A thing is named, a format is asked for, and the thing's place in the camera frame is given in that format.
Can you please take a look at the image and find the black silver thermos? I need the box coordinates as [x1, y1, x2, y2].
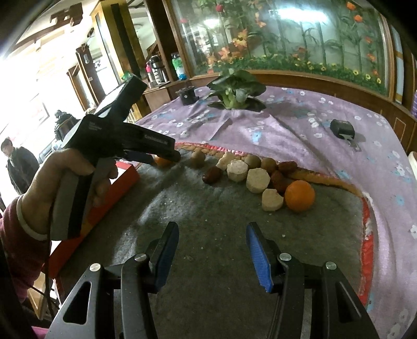
[150, 55, 168, 83]

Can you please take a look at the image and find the green plastic bottle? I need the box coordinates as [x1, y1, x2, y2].
[171, 52, 187, 80]

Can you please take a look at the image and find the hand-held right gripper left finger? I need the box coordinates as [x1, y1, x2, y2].
[46, 222, 180, 339]

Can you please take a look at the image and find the grey felt mat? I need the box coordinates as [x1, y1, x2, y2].
[55, 153, 364, 339]

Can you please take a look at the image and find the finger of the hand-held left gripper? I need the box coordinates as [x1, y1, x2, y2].
[122, 149, 155, 164]
[150, 147, 182, 163]

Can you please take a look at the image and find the large orange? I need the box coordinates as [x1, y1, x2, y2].
[284, 180, 316, 213]

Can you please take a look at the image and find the beige sugarcane chunk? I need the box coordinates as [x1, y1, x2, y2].
[217, 153, 243, 171]
[246, 168, 272, 194]
[227, 159, 250, 182]
[261, 188, 285, 212]

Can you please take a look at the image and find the framed wall picture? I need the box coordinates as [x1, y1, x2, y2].
[31, 94, 50, 125]

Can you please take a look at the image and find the floral bamboo wall panel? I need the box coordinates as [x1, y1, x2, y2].
[169, 0, 391, 95]

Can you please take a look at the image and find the person's left hand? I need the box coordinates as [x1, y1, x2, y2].
[24, 148, 117, 235]

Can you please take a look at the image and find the black box with metal clip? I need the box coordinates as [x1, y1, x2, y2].
[330, 119, 362, 152]

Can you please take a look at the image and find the red box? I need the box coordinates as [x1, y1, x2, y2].
[46, 161, 140, 277]

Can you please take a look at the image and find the purple floral blanket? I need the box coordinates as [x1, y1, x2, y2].
[135, 85, 417, 339]

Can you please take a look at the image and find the wooden shelf cabinet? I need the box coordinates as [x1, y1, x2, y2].
[89, 0, 183, 111]

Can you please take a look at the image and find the wooden wall ornament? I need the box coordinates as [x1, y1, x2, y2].
[49, 5, 84, 32]

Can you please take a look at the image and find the black round container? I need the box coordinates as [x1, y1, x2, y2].
[176, 86, 199, 105]

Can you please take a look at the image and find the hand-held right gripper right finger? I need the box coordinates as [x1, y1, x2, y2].
[246, 222, 380, 339]

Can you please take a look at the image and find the green bok choy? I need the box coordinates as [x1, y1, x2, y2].
[207, 69, 267, 112]

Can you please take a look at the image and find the dark figurine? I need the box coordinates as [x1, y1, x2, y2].
[54, 110, 77, 141]

